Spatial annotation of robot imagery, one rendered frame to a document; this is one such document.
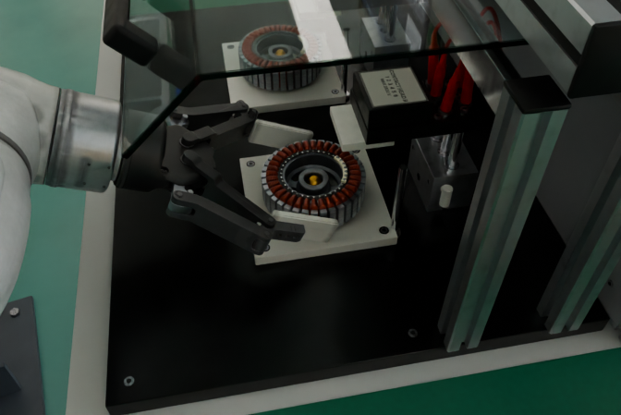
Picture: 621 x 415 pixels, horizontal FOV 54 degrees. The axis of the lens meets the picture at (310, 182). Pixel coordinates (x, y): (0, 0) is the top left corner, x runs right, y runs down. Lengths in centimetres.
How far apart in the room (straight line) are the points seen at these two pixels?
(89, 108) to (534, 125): 37
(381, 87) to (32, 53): 202
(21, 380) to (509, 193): 128
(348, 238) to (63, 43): 199
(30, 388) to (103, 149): 102
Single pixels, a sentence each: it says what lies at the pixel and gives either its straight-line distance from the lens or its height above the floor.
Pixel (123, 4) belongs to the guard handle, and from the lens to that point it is 46.
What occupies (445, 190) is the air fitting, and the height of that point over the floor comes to 81.
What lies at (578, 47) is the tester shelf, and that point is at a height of 110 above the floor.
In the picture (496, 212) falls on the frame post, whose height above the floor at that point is 96.
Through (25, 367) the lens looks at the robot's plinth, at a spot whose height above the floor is 2.
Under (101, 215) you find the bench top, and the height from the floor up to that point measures 75.
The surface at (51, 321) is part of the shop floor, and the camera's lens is 162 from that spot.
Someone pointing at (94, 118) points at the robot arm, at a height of 93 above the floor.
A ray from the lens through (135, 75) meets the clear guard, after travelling 46.
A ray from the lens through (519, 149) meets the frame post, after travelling 40.
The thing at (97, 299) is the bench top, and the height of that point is 75.
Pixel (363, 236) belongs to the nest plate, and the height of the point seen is 78.
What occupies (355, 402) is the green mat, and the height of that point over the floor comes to 75.
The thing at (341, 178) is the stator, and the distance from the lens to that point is 67.
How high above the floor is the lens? 128
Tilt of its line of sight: 46 degrees down
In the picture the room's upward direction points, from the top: straight up
